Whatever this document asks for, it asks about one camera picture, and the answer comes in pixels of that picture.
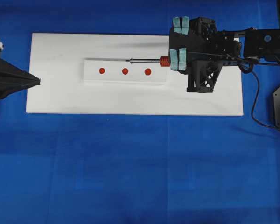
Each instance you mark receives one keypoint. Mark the white base board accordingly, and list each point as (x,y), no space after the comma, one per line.
(58,61)

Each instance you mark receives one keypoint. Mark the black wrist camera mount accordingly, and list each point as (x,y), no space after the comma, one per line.
(203,74)

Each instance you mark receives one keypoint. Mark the blue table cloth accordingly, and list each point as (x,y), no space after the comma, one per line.
(117,169)

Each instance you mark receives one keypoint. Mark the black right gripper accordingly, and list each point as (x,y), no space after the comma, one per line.
(199,35)

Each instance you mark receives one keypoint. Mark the red-handled soldering iron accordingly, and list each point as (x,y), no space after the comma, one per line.
(163,61)

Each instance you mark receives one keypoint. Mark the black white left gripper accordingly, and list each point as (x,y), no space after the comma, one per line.
(8,70)

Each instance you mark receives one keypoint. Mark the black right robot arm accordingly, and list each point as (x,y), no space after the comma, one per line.
(256,44)

